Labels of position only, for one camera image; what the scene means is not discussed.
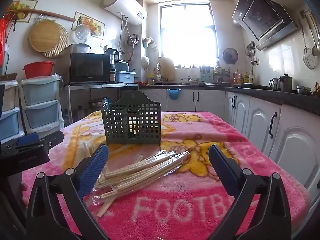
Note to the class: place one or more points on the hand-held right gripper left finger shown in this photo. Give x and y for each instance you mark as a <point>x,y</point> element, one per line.
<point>95,170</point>

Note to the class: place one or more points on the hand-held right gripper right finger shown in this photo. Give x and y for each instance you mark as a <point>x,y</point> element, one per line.
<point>222,170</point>

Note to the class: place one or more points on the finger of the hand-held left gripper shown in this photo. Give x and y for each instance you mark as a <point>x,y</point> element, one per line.
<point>55,137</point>
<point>27,138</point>

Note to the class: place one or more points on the pile of bamboo chopsticks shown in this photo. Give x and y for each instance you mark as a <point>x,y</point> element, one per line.
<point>140,172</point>

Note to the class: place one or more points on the dark green plastic utensil holder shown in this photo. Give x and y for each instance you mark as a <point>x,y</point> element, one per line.
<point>145,130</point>

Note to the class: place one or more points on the hanging steel cooking utensils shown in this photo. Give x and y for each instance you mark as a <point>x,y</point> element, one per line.
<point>251,51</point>

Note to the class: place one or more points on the light blue plastic drawer unit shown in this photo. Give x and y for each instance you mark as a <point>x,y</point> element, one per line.
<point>41,100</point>
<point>10,120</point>

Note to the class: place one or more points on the stacked steel cooking pots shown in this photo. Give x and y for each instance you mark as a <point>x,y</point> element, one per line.
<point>98,102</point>

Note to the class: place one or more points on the pink cartoon bear blanket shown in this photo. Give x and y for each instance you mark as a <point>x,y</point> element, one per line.
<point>175,205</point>

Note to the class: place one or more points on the white kitchen cabinets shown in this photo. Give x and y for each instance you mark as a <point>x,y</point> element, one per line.
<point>260,120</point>

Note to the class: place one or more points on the brown woven basket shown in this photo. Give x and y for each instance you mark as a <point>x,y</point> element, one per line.
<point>8,77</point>

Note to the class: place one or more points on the stainless steel shelf table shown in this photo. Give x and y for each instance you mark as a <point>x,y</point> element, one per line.
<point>100,86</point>

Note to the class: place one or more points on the red plastic basin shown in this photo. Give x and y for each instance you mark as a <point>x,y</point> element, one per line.
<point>38,70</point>

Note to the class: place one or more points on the black microwave oven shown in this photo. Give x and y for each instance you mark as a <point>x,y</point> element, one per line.
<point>87,67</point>

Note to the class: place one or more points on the blue hanging plastic bin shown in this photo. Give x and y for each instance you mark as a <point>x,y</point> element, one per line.
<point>174,94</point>

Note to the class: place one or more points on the grey lidded pot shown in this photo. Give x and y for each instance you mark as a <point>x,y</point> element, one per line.
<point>77,48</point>

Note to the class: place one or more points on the black kitchen countertop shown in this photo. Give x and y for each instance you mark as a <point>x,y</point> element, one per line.
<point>275,93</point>

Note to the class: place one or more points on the patterned ceramic bowl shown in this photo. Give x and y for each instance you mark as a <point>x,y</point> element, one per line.
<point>194,81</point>

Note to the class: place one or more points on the blue plastic dish box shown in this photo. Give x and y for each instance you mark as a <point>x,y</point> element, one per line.
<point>126,77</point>

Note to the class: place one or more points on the row of condiment bottles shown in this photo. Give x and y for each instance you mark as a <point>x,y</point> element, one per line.
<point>243,78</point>

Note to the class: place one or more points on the pale green knife holder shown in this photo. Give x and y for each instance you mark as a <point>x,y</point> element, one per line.
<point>206,76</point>

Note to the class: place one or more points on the round ribbed bamboo mat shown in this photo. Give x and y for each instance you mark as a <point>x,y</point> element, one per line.
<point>63,42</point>

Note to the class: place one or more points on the black blender jug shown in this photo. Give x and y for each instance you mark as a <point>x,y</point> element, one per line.
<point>112,60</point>

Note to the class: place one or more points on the small steel kettle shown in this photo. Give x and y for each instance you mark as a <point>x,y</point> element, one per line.
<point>274,84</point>

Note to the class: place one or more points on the round woven bamboo tray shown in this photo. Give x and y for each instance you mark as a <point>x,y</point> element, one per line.
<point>45,36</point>

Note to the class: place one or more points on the dark steel jug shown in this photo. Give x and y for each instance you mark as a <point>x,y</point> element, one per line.
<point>285,83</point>

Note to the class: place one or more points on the clear round plastic lid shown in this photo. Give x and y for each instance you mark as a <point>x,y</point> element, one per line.
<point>83,33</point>

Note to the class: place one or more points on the steel mixing bowl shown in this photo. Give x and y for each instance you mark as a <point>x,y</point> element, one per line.
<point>303,90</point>

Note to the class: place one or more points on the beige wooden cutting board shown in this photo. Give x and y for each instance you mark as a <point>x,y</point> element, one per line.
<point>167,68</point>

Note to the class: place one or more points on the white hanging colander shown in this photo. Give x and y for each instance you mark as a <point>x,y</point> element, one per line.
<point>145,61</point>

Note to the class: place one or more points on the long wooden pole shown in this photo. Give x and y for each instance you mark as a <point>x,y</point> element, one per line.
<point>50,13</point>

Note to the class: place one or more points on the bright kitchen window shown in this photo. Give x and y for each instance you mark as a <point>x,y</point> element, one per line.
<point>187,32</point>

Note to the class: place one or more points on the steel soup ladle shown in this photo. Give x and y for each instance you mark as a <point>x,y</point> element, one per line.
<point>315,51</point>

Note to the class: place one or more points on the white cylindrical water heater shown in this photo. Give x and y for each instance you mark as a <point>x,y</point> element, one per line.
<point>122,2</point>

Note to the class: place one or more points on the black glass range hood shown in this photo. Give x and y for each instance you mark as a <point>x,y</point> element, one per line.
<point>262,17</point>

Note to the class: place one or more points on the small round wall fan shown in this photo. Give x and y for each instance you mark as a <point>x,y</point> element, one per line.
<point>230,55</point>

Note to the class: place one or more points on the fruit wall poster with bottle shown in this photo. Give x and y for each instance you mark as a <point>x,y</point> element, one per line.
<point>96,26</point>

